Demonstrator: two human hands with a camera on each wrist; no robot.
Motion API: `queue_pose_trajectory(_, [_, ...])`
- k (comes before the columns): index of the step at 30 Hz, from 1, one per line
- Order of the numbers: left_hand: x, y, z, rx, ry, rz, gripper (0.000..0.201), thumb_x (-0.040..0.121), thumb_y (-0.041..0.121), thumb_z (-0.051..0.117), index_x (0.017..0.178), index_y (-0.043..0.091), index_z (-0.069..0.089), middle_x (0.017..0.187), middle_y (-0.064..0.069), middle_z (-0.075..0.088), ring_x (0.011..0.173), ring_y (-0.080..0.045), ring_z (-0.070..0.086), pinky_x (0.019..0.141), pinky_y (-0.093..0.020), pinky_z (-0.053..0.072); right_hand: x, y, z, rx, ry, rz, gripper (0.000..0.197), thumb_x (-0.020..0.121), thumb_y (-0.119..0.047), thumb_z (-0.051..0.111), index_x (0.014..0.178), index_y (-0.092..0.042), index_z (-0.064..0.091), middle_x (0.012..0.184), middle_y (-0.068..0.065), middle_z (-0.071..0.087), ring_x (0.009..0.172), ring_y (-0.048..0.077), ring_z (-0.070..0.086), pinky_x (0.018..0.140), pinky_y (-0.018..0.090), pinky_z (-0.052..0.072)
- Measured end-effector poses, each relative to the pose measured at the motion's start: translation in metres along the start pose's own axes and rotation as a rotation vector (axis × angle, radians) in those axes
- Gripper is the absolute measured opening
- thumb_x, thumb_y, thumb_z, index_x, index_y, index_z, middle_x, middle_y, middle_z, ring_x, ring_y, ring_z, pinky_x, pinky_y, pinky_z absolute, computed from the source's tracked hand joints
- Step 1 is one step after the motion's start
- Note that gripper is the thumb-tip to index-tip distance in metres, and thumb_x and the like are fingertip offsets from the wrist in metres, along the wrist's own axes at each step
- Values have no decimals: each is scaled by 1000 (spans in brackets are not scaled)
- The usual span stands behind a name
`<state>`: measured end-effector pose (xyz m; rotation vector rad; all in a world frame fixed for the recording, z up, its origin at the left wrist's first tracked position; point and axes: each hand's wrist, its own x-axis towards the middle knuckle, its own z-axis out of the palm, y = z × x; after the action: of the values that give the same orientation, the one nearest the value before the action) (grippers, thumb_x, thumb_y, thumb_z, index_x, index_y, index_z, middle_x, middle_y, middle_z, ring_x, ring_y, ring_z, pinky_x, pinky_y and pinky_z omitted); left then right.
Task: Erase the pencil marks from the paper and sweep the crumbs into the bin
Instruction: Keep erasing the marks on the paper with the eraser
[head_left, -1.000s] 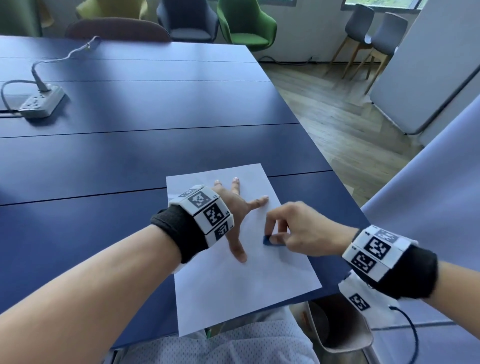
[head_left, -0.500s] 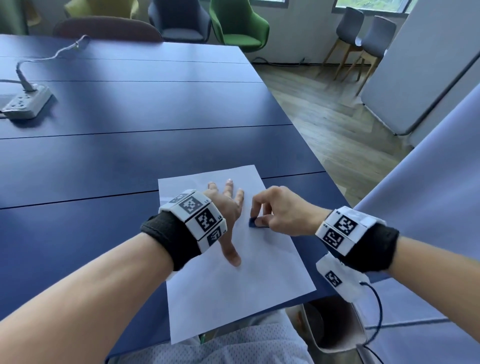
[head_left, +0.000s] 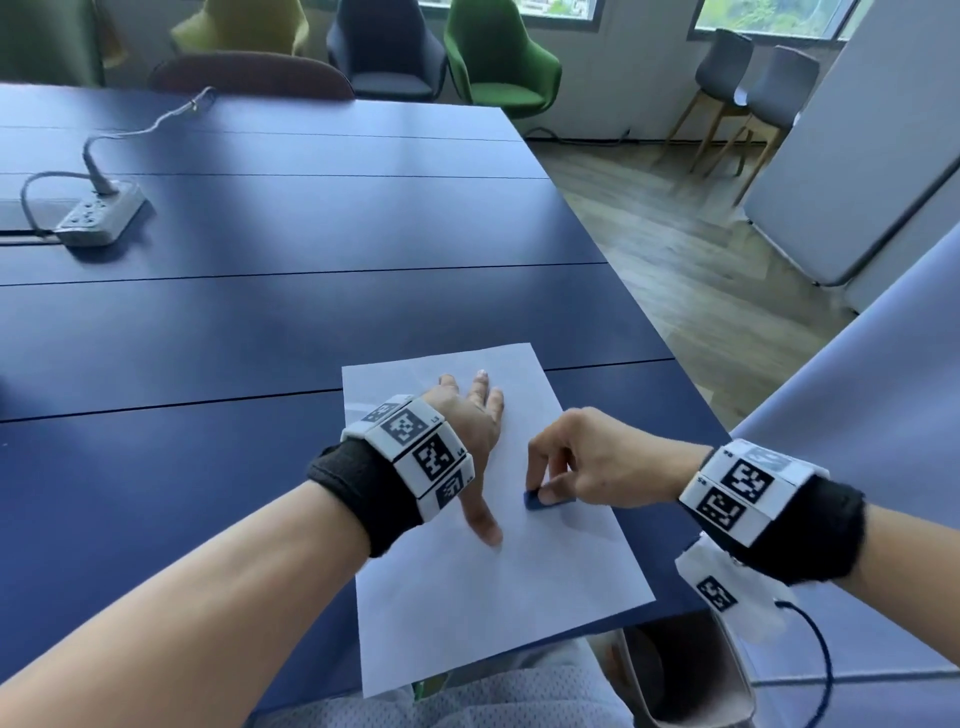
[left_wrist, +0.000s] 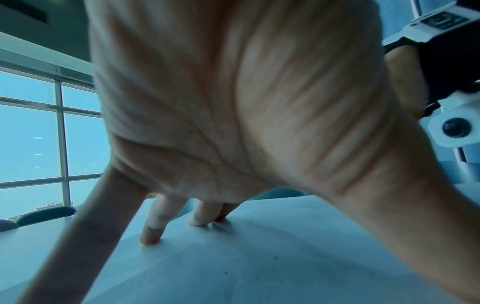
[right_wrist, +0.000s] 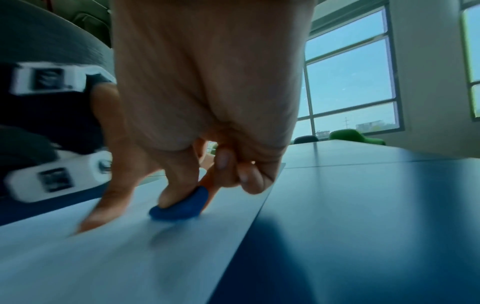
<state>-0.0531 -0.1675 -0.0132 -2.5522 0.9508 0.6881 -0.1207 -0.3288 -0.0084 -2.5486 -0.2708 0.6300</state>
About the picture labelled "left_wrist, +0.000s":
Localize person's right hand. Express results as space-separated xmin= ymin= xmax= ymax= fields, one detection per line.
xmin=384 ymin=44 xmax=428 ymax=120

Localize person's left hand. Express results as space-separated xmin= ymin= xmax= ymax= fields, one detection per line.
xmin=15 ymin=0 xmax=480 ymax=304

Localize white wrist device plate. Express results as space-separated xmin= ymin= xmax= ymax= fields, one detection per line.
xmin=381 ymin=1 xmax=480 ymax=46

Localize blue chair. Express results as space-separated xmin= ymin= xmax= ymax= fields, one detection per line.
xmin=245 ymin=187 xmax=314 ymax=203

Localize teal chair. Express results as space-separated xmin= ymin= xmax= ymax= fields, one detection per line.
xmin=16 ymin=206 xmax=77 ymax=227

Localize dark ceiling vent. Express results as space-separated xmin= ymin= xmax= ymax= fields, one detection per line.
xmin=0 ymin=0 xmax=50 ymax=26

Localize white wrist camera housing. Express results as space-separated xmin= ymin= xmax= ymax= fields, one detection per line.
xmin=426 ymin=88 xmax=480 ymax=150

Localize large window frame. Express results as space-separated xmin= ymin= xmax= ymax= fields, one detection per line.
xmin=0 ymin=66 xmax=113 ymax=221

